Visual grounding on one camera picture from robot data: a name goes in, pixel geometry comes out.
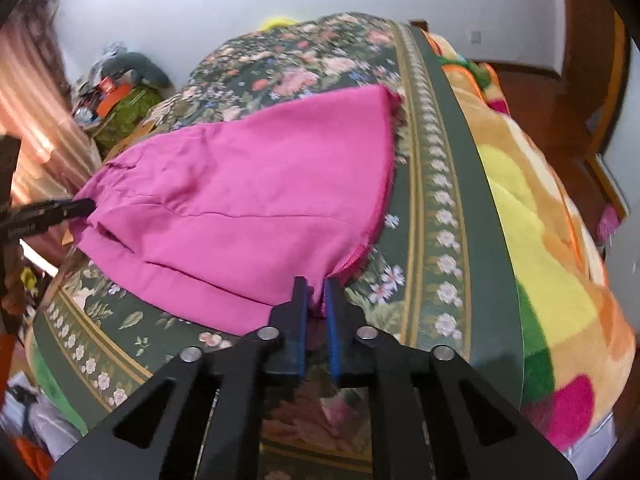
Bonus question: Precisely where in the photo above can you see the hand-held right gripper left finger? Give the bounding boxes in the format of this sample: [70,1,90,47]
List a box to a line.
[50,276,309,480]

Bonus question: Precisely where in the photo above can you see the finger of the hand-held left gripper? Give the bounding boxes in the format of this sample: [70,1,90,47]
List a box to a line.
[11,198,96,225]

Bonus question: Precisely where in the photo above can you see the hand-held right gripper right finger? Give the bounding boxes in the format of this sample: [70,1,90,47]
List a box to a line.
[324,278,579,480]

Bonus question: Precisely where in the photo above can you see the pink pants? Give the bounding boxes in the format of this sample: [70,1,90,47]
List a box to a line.
[70,84,403,338]

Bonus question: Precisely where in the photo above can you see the pink curtain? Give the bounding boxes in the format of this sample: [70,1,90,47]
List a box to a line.
[0,0,101,271]

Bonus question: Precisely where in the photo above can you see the pile of clutter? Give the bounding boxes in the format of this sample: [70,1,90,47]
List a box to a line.
[70,42,173,153]

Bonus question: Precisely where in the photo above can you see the green floral bedspread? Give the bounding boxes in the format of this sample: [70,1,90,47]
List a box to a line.
[30,12,524,480]

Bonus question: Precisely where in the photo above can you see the colourful plush blanket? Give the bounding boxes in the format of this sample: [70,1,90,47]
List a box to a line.
[424,33,638,461]

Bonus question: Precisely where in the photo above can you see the yellow plush item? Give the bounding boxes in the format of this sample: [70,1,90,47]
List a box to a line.
[260,15,300,31]

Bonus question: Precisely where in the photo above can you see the wooden door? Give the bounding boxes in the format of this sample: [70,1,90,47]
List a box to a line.
[565,0,632,221]

